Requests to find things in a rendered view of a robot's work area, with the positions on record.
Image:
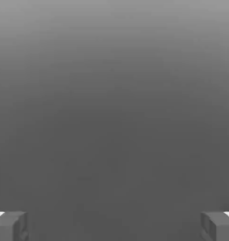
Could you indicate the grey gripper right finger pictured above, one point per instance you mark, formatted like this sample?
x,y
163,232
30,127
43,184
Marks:
x,y
220,226

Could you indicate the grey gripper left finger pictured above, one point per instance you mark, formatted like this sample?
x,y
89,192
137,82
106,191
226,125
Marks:
x,y
7,226

